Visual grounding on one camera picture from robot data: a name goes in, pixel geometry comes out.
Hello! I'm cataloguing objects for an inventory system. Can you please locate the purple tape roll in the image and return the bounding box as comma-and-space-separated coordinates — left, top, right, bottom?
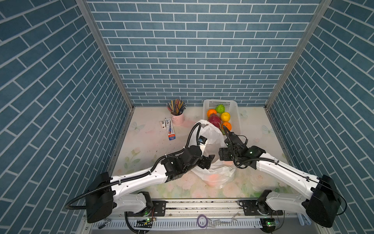
197, 214, 209, 229

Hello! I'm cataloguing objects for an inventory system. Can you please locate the white plastic bag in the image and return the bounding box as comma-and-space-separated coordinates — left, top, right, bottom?
192, 120, 236, 189

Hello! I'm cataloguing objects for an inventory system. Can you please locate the orange fruit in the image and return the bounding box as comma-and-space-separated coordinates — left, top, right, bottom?
207, 109, 217, 118
222, 121, 232, 131

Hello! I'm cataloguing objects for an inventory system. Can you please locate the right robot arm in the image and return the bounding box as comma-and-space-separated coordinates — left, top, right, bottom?
219, 127, 346, 228

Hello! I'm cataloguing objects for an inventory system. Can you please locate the pink pencil cup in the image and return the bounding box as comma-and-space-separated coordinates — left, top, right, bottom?
171, 113, 185, 126

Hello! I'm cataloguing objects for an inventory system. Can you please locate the yellow lemon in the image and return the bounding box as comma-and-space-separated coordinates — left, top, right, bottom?
221, 112, 231, 122

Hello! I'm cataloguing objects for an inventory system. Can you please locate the metal clip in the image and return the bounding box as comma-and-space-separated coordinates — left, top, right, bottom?
98, 219, 111, 230

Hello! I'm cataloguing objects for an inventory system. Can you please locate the white plastic basket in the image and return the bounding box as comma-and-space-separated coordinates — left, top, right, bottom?
203, 99, 242, 135

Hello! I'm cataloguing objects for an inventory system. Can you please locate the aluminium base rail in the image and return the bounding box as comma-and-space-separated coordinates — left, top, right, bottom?
77, 199, 333, 234

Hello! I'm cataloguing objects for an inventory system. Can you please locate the colored pencils bundle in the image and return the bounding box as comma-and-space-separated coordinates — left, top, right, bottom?
167, 99, 186, 116

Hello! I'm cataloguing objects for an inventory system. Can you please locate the toothpaste box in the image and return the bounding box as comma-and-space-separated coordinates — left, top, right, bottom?
165, 118, 176, 140

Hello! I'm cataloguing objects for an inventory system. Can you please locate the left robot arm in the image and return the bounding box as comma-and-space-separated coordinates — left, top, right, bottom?
65, 122, 214, 223

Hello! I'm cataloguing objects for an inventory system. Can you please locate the pink dragon fruit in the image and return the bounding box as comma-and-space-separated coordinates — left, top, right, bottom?
208, 114, 225, 135

